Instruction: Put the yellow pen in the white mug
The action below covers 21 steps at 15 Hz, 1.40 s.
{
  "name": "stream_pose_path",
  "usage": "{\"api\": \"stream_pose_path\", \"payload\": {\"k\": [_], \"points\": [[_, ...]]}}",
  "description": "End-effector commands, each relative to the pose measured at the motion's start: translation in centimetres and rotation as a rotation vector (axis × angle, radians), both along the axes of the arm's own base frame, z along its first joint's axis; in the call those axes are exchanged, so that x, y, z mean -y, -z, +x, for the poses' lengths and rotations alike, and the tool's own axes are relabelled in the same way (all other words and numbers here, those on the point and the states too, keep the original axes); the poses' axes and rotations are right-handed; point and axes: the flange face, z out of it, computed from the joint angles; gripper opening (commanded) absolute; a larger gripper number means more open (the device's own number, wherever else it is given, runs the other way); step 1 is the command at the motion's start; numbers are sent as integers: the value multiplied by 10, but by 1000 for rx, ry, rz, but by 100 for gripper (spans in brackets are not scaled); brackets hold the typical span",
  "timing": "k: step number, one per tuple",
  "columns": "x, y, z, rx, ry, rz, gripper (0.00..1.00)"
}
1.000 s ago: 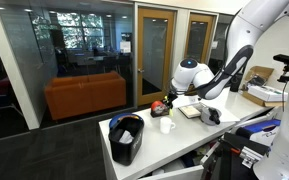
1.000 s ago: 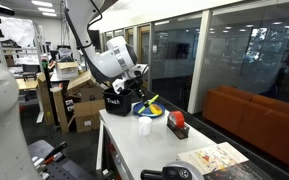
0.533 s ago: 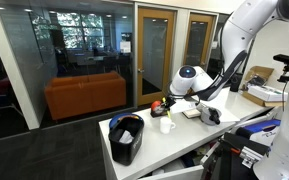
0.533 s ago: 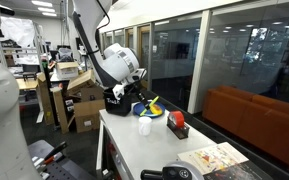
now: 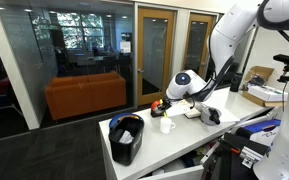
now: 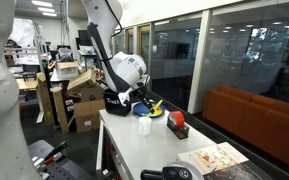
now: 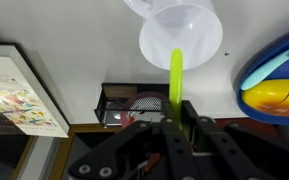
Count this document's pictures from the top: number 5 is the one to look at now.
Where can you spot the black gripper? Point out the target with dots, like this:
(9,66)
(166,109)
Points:
(166,101)

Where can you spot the yellow highlighter pen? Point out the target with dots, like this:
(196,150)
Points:
(165,114)

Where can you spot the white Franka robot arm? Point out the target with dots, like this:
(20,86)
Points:
(230,30)

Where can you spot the black dispenser with red tape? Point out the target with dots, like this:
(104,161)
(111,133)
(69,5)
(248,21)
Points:
(154,107)

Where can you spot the yellow food piece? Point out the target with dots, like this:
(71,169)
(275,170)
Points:
(135,117)

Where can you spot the white textbook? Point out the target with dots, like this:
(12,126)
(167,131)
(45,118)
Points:
(193,113)

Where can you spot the crumpled white paper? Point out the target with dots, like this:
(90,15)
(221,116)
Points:
(126,137)

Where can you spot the black trash bin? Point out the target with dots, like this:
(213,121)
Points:
(126,140)

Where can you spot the wooden door with glass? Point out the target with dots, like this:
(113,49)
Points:
(155,56)
(197,43)

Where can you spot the white metal drawer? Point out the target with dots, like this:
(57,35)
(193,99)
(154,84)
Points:
(177,173)
(250,116)

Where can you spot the white paper notice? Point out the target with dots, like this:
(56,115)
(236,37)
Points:
(125,46)

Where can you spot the black cylinder cup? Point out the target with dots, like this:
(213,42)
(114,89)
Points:
(236,82)

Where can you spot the orange sofa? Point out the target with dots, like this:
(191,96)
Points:
(85,93)

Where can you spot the black mounting plate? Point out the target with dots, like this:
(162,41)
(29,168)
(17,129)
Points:
(230,160)

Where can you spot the blue and white bag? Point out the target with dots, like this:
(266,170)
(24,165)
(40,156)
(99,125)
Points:
(259,126)

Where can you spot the open cardboard box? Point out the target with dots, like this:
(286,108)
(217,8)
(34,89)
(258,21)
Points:
(259,80)

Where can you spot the white flat box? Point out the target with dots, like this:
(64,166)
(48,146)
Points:
(267,92)

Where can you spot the black camera on stand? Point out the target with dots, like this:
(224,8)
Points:
(285,60)

